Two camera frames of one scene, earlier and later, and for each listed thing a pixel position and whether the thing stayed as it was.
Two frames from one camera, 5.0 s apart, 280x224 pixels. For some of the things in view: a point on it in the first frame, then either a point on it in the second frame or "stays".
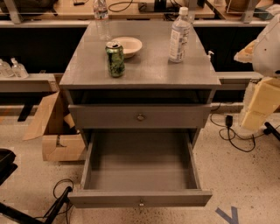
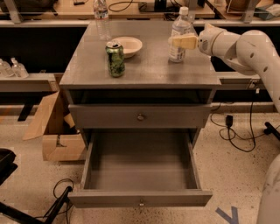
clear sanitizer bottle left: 5,70 stays
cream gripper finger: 266,100 → 189,41
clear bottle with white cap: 179,38 stays
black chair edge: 7,164 stays
